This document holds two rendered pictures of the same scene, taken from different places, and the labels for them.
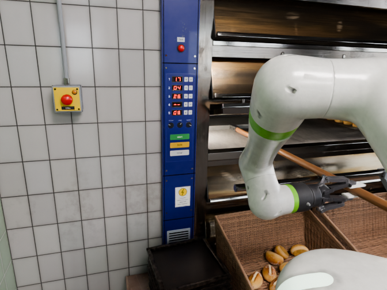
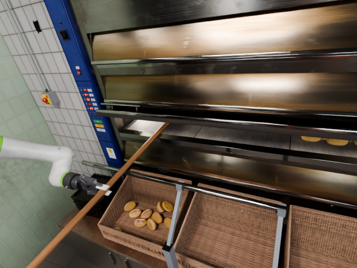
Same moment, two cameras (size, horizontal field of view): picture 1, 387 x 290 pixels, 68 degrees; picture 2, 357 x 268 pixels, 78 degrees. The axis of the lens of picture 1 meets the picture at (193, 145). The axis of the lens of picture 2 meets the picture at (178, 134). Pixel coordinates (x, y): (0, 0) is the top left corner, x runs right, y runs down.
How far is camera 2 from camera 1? 167 cm
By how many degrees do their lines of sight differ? 46
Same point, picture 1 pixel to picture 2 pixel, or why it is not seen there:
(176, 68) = (82, 83)
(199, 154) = (114, 132)
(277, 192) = (53, 175)
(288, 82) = not seen: outside the picture
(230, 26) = (101, 55)
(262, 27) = (120, 53)
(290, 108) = not seen: outside the picture
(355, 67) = not seen: outside the picture
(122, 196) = (89, 144)
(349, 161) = (237, 162)
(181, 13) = (71, 52)
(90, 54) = (52, 76)
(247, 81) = (125, 91)
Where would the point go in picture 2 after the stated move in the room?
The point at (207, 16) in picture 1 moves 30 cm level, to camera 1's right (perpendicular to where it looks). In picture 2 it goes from (88, 50) to (113, 51)
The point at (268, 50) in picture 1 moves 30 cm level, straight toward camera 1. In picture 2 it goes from (131, 68) to (82, 83)
